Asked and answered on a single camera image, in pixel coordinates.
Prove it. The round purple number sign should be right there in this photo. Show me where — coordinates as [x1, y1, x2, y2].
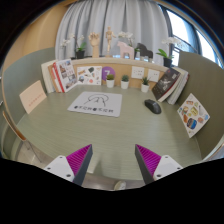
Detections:
[101, 65, 117, 82]

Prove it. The pink wooden horse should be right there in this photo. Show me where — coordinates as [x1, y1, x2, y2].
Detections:
[116, 40, 136, 60]

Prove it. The white sticker sheet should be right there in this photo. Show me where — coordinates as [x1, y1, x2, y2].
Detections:
[76, 65, 103, 86]

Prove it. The grey curtain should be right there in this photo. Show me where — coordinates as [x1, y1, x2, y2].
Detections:
[54, 0, 171, 61]

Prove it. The beige card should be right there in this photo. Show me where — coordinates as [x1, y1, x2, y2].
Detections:
[18, 79, 48, 115]

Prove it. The black book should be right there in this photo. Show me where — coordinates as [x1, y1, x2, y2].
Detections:
[151, 67, 182, 102]

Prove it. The white wall socket plate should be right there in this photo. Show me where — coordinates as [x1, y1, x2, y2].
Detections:
[147, 68, 161, 83]
[130, 65, 146, 80]

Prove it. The black computer mouse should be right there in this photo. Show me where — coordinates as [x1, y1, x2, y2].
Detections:
[144, 98, 163, 115]

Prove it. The white book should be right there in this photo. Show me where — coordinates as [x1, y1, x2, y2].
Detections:
[40, 59, 58, 94]

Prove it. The spiky succulent in white pot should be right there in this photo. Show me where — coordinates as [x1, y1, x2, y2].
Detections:
[140, 76, 151, 94]

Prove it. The white printed mouse pad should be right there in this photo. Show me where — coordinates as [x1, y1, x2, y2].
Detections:
[67, 91, 123, 118]

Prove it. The window with dark frame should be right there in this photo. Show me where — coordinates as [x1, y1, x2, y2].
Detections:
[159, 6, 224, 68]

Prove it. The white orchid in black pot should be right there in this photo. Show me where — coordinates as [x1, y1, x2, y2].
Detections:
[117, 30, 142, 59]
[59, 32, 88, 60]
[155, 36, 183, 69]

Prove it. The sticker sheet with food pictures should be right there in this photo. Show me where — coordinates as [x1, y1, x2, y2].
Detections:
[176, 92, 211, 139]

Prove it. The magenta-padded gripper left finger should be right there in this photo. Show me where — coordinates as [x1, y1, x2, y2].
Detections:
[43, 143, 94, 187]

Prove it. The wooden hand model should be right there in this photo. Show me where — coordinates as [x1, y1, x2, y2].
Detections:
[88, 31, 101, 59]

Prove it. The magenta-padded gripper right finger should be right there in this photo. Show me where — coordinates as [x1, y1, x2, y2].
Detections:
[134, 143, 184, 185]

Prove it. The wooden artist mannequin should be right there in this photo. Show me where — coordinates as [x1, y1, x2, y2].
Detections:
[104, 26, 117, 58]

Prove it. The dark grey wooden horse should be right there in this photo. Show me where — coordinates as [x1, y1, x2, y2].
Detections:
[135, 42, 154, 62]

